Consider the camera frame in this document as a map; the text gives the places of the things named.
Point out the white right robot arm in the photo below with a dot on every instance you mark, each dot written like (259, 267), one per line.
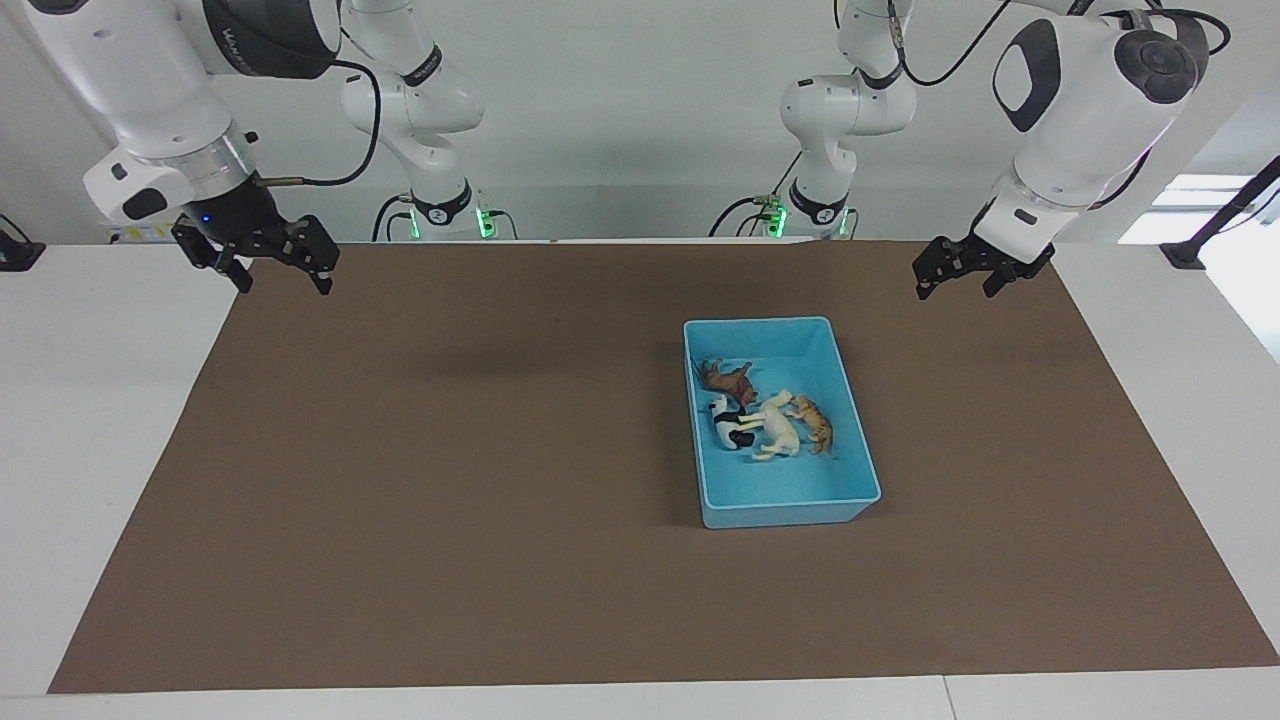
(150, 90)

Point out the brown lion toy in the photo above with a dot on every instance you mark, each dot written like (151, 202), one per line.
(728, 380)

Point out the light blue storage box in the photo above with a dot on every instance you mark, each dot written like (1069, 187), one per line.
(790, 490)

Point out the green lit base connector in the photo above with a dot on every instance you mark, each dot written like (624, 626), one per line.
(487, 218)
(772, 215)

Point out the brown table mat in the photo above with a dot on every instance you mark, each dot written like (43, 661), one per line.
(450, 500)

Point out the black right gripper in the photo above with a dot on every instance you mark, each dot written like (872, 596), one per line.
(240, 225)

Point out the black clamp stand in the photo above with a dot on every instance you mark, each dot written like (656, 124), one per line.
(1215, 225)

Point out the cream toy camel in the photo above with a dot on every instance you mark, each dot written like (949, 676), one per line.
(780, 430)

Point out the black white panda toy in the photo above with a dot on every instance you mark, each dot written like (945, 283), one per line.
(725, 425)

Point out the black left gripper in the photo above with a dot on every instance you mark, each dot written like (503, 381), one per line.
(1000, 250)

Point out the white box yellow labels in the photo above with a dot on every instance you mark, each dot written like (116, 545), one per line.
(135, 232)

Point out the orange striped tiger toy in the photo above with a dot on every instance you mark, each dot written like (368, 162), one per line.
(818, 425)

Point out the black table clamp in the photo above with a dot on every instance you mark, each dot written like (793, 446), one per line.
(15, 252)

